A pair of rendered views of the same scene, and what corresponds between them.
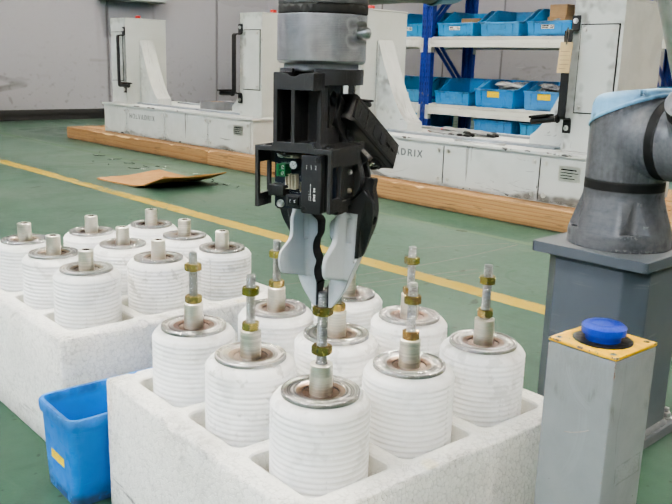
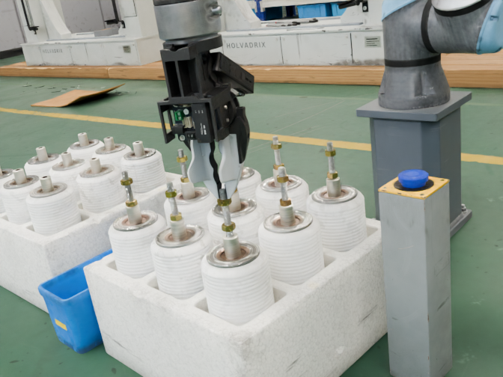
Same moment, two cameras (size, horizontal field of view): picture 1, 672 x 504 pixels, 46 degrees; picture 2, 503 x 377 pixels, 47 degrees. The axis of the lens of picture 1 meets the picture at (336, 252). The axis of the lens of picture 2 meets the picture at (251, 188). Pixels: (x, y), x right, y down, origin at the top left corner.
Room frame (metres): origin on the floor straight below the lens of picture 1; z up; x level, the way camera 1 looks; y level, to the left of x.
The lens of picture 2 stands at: (-0.03, 0.01, 0.62)
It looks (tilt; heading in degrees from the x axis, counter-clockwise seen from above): 21 degrees down; 357
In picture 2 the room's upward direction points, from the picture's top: 8 degrees counter-clockwise
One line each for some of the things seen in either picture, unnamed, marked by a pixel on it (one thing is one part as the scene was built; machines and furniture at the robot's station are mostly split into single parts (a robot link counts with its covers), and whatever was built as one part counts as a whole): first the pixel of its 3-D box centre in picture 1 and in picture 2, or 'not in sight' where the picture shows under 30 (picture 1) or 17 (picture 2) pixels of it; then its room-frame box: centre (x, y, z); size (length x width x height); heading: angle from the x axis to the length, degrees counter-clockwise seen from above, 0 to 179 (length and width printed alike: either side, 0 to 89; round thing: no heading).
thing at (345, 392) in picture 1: (320, 392); (233, 254); (0.70, 0.01, 0.25); 0.08 x 0.08 x 0.01
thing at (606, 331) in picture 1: (603, 333); (413, 180); (0.70, -0.25, 0.32); 0.04 x 0.04 x 0.02
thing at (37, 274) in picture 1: (56, 309); (32, 220); (1.21, 0.44, 0.16); 0.10 x 0.10 x 0.18
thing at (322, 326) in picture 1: (322, 331); (226, 215); (0.70, 0.01, 0.31); 0.01 x 0.01 x 0.08
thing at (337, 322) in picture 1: (336, 323); (233, 200); (0.87, 0.00, 0.26); 0.02 x 0.02 x 0.03
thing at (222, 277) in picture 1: (222, 300); (147, 191); (1.28, 0.19, 0.16); 0.10 x 0.10 x 0.18
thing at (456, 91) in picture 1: (469, 91); not in sight; (6.77, -1.07, 0.36); 0.50 x 0.38 x 0.21; 134
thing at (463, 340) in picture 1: (482, 342); (334, 194); (0.86, -0.17, 0.25); 0.08 x 0.08 x 0.01
